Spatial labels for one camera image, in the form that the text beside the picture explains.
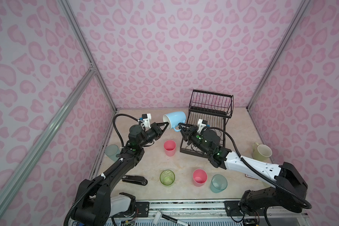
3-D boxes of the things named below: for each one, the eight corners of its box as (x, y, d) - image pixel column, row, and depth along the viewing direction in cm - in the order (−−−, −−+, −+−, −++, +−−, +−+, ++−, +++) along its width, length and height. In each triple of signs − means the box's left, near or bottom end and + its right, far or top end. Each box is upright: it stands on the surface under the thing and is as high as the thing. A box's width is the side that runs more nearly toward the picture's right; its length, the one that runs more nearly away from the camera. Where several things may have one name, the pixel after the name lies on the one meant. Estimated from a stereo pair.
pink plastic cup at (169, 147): (164, 156, 94) (163, 149, 86) (165, 147, 98) (164, 140, 91) (175, 156, 94) (175, 149, 86) (175, 147, 98) (175, 140, 91)
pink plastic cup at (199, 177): (193, 186, 83) (195, 180, 74) (192, 175, 87) (194, 168, 79) (205, 186, 83) (208, 180, 74) (203, 175, 87) (206, 168, 78)
